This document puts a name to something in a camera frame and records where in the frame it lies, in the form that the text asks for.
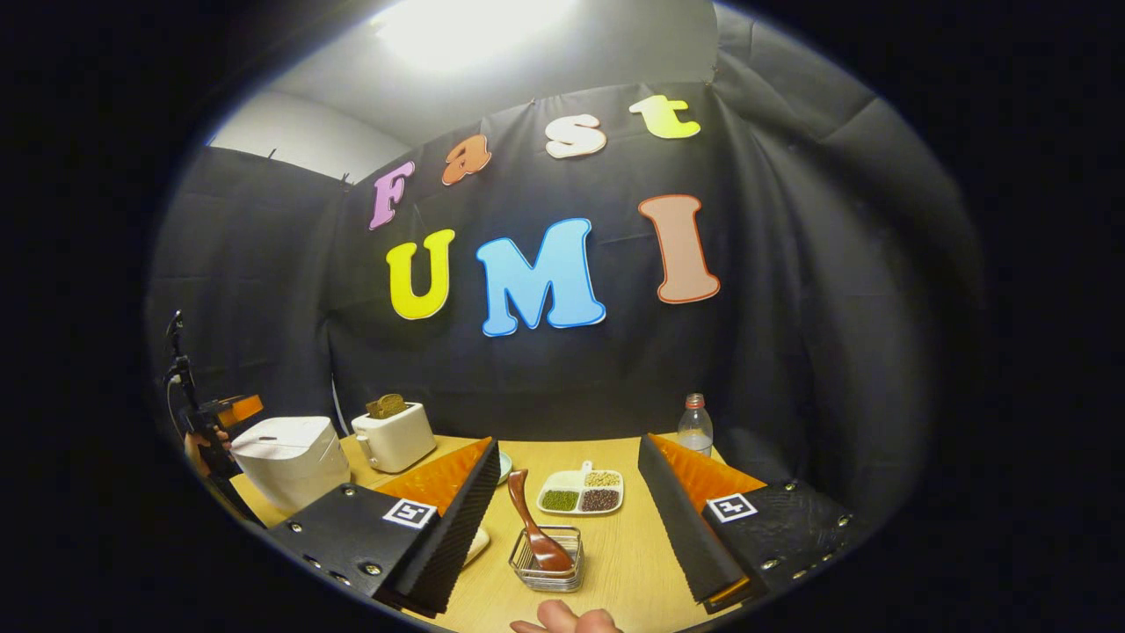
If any white rice cooker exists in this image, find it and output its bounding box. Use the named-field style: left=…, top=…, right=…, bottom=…
left=230, top=416, right=351, bottom=517

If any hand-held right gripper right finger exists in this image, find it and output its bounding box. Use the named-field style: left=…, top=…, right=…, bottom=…
left=637, top=433, right=853, bottom=615

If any metal wire chopstick holder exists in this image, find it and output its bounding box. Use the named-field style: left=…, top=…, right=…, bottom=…
left=509, top=525, right=584, bottom=593

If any brown wooden spoon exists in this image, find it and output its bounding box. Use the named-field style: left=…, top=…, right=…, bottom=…
left=507, top=469, right=576, bottom=573

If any clear plastic water bottle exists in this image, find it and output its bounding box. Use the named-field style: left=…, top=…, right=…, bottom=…
left=677, top=393, right=714, bottom=458

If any black backdrop cloth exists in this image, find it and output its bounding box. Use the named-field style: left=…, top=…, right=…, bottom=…
left=145, top=4, right=985, bottom=528

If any white divided dish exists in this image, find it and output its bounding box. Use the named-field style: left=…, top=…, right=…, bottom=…
left=536, top=461, right=625, bottom=516

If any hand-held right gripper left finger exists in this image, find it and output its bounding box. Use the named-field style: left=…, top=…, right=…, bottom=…
left=268, top=437, right=502, bottom=616

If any white toaster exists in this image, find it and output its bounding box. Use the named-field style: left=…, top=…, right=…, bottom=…
left=352, top=402, right=438, bottom=475

